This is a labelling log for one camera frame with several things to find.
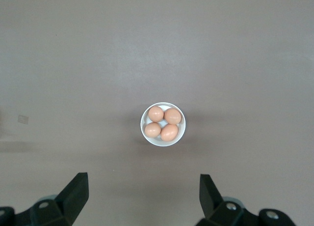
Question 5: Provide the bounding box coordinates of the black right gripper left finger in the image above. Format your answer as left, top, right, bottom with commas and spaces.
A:
0, 172, 89, 226

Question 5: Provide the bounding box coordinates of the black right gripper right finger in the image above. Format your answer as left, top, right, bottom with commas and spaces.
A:
196, 174, 297, 226

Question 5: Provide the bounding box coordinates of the brown egg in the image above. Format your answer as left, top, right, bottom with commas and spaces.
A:
148, 106, 164, 122
144, 122, 162, 138
160, 124, 179, 142
164, 108, 183, 125

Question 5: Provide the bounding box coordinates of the white round bowl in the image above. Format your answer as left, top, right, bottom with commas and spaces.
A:
140, 102, 186, 147

